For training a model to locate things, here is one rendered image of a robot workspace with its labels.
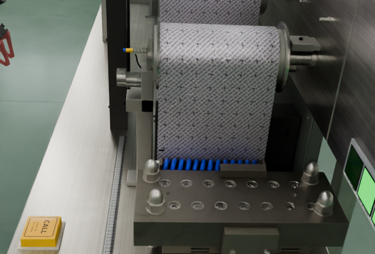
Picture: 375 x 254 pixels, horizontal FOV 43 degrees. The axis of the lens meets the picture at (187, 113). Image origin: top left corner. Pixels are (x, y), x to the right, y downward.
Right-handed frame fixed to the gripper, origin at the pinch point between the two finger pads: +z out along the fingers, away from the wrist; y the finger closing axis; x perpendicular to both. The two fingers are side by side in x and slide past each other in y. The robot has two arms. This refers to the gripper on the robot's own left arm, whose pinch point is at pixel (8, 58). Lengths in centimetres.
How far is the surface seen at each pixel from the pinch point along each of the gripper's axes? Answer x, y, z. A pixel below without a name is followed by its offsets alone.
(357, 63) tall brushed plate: -78, -66, 12
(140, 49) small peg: -44, -46, 0
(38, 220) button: -9, -57, 19
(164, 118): -42, -50, 14
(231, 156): -50, -51, 29
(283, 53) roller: -69, -50, 13
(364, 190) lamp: -69, -80, 24
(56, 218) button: -12, -56, 21
